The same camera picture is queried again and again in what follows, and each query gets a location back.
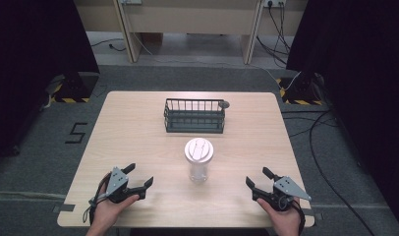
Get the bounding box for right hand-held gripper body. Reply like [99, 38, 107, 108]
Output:
[251, 175, 313, 212]

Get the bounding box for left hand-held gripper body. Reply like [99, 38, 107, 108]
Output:
[102, 166, 146, 205]

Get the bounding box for clear bottle with white lid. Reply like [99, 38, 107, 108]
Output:
[184, 137, 215, 184]

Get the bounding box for black wire rack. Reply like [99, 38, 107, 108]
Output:
[163, 97, 231, 135]

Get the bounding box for person's right hand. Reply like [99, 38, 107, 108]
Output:
[256, 196, 303, 236]

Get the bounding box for person's left hand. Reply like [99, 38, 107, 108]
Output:
[89, 181, 141, 236]

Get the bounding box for black stand base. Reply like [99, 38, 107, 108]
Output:
[44, 72, 100, 104]
[275, 72, 326, 106]

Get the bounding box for black curtain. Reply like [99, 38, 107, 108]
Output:
[0, 0, 101, 168]
[285, 0, 399, 234]

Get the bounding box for wooden desk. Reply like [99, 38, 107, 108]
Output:
[73, 0, 309, 65]

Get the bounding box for left gripper strap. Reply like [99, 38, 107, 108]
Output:
[82, 172, 112, 226]

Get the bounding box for black floor cable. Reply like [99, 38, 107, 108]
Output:
[308, 109, 376, 236]
[89, 38, 127, 53]

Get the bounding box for black hanging cables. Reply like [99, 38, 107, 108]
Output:
[256, 1, 292, 68]

